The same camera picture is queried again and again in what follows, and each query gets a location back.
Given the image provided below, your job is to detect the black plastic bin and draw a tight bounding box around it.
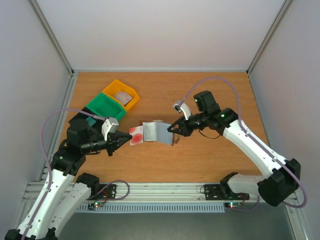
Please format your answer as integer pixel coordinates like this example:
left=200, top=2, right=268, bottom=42
left=68, top=107, right=106, bottom=129

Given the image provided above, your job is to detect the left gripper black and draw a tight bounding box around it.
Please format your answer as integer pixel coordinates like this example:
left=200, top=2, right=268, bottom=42
left=82, top=129, right=133, bottom=156

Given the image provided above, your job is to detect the aluminium front rail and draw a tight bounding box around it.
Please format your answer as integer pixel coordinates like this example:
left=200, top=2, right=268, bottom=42
left=22, top=181, right=298, bottom=203

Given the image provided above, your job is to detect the red white credit card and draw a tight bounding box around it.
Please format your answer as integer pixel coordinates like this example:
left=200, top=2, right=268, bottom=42
left=129, top=125, right=144, bottom=146

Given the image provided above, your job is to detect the teal card in black bin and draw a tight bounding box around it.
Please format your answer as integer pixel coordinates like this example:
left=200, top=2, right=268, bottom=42
left=86, top=116, right=97, bottom=127

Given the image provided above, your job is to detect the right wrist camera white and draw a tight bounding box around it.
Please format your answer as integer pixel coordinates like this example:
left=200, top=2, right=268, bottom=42
left=172, top=100, right=192, bottom=120

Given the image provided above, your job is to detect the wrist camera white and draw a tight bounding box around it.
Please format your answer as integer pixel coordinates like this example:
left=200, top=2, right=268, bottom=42
left=101, top=117, right=119, bottom=141
left=172, top=100, right=192, bottom=120

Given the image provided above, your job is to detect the brown leather card holder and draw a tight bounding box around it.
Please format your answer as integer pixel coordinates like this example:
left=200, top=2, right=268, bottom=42
left=139, top=120, right=180, bottom=146

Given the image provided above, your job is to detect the left small circuit board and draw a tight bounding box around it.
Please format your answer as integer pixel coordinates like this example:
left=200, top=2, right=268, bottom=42
left=87, top=202, right=104, bottom=211

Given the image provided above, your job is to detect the green plastic bin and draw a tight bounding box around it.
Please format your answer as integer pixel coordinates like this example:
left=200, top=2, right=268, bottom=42
left=86, top=92, right=126, bottom=121

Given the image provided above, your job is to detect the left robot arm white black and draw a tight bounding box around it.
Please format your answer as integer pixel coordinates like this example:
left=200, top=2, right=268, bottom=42
left=4, top=117, right=132, bottom=240

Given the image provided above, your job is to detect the grey slotted cable duct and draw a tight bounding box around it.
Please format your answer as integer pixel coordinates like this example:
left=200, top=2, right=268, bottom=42
left=75, top=202, right=225, bottom=214

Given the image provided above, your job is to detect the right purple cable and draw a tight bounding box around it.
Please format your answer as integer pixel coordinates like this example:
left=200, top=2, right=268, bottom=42
left=179, top=76, right=308, bottom=213

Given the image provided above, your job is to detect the cards stack in yellow bin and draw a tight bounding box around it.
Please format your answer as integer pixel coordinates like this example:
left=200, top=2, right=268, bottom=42
left=114, top=91, right=133, bottom=106

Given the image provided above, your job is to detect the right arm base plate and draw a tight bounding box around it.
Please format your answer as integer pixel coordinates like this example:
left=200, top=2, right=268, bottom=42
left=200, top=184, right=250, bottom=201

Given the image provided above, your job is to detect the small circuit board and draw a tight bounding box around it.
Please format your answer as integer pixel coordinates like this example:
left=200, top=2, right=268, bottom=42
left=224, top=201, right=242, bottom=209
left=87, top=202, right=104, bottom=211

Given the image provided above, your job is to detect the right small circuit board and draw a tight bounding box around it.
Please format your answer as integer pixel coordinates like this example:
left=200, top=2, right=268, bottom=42
left=224, top=201, right=242, bottom=209

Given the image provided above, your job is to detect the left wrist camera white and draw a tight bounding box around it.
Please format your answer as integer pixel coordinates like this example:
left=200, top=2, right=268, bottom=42
left=101, top=117, right=119, bottom=141

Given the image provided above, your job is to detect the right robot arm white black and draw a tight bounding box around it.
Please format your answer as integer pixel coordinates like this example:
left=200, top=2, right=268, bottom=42
left=167, top=90, right=301, bottom=207

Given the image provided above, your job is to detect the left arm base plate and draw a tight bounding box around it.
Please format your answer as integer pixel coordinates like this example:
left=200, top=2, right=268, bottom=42
left=88, top=184, right=117, bottom=201

